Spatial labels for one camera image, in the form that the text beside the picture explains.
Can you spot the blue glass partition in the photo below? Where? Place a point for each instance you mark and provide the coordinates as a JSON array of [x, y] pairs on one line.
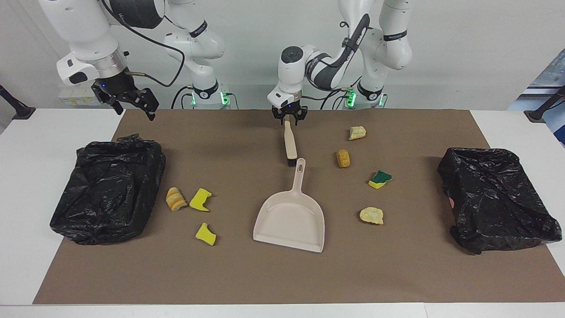
[[554, 75]]

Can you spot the beige hand brush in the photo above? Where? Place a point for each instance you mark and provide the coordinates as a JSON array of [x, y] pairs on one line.
[[290, 145]]

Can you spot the pale crusty bread chunk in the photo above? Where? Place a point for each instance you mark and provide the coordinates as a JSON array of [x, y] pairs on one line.
[[371, 215]]

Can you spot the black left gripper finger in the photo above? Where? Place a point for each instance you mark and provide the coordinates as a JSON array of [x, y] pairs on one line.
[[278, 117], [301, 117]]

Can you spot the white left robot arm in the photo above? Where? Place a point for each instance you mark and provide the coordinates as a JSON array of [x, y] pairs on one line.
[[293, 66]]

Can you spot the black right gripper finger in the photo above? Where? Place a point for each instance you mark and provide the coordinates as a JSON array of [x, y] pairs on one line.
[[147, 100], [107, 97]]

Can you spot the black bag lined bin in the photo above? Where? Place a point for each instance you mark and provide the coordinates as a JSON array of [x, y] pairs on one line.
[[494, 198], [106, 194]]

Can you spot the striped croissant bread piece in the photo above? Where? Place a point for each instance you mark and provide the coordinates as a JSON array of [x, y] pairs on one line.
[[175, 199]]

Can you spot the brown table mat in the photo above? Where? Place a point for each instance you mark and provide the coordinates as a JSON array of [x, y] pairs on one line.
[[397, 265]]

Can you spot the green and yellow sponge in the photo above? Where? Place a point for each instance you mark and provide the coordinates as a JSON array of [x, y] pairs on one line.
[[379, 179]]

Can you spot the notched yellow sponge piece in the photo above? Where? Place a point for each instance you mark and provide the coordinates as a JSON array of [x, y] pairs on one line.
[[201, 198]]

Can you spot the small yellow sponge piece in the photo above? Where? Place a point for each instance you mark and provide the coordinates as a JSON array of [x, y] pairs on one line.
[[205, 234]]

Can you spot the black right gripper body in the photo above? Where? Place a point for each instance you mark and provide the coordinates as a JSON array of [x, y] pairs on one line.
[[114, 83]]

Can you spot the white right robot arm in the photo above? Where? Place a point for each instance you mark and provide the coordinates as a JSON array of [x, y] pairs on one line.
[[86, 26]]

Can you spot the black stand foot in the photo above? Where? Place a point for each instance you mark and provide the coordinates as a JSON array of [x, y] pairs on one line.
[[20, 110], [536, 115]]

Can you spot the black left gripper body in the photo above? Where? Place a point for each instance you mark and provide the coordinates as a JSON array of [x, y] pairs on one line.
[[289, 108]]

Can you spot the pale cut bread chunk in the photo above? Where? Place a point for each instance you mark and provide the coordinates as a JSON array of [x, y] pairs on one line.
[[357, 132]]

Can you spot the beige plastic dustpan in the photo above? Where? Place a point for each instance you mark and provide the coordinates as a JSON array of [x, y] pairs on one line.
[[289, 221]]

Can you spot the brown bread roll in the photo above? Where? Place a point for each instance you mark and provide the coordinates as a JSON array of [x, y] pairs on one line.
[[343, 158]]

